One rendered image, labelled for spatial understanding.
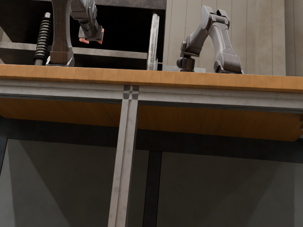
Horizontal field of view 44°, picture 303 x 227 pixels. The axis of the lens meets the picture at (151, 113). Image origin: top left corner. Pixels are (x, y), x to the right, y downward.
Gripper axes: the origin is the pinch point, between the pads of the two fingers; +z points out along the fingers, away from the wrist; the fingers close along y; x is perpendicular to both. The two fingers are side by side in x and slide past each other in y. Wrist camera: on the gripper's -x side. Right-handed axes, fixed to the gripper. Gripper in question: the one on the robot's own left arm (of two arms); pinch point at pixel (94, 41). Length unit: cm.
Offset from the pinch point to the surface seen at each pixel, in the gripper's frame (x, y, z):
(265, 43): -153, -130, 256
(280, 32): -168, -148, 255
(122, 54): -34, 2, 75
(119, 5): -64, 6, 61
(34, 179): 68, 13, -9
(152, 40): -41, -18, 67
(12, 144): 55, 24, -10
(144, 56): -34, -13, 77
